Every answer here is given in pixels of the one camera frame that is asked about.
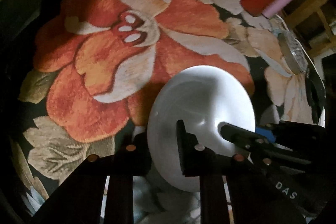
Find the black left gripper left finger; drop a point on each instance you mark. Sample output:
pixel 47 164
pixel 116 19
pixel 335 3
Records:
pixel 132 154

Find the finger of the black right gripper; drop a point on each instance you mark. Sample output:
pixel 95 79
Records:
pixel 244 140

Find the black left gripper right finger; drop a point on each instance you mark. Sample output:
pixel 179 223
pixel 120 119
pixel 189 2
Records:
pixel 194 158

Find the round metal perforated tin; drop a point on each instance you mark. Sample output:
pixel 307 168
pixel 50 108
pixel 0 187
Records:
pixel 293 52

